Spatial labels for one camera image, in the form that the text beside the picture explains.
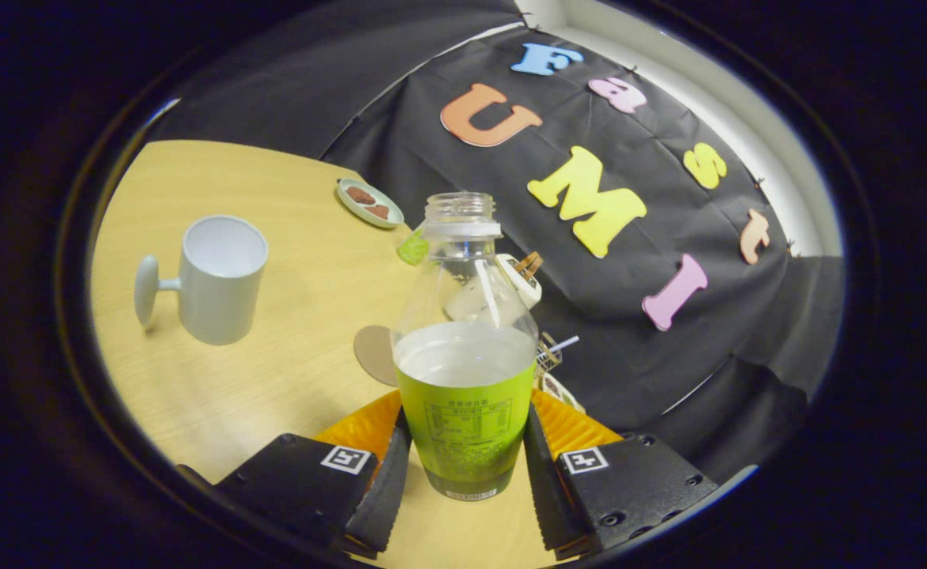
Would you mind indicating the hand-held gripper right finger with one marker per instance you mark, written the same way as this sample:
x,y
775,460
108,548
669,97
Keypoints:
x,y
546,490

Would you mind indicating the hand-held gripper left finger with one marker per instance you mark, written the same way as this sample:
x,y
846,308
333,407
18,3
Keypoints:
x,y
388,490

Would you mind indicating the clear juice bottle green label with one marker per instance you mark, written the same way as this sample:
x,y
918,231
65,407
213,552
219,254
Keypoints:
x,y
463,411

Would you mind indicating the round brown coaster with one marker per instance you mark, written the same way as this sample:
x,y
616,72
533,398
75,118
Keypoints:
x,y
374,356

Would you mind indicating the white divided snack dish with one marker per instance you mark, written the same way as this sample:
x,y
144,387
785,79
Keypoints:
x,y
562,391

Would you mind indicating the metal spoon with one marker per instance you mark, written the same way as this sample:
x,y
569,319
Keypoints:
x,y
566,344

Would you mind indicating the black backdrop cloth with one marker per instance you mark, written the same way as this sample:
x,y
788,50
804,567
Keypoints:
x,y
589,340

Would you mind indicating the wooden table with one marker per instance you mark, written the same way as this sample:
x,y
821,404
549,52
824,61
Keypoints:
x,y
273,379

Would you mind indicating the white toaster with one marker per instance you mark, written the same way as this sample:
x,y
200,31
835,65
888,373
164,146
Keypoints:
x,y
522,288

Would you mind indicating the brown toast slice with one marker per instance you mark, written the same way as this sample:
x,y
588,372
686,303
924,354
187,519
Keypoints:
x,y
529,263

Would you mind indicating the brown bread piece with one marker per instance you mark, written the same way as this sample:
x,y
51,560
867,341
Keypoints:
x,y
378,212
360,194

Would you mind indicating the pale green plate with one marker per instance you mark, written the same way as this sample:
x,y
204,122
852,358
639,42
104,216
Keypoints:
x,y
348,204

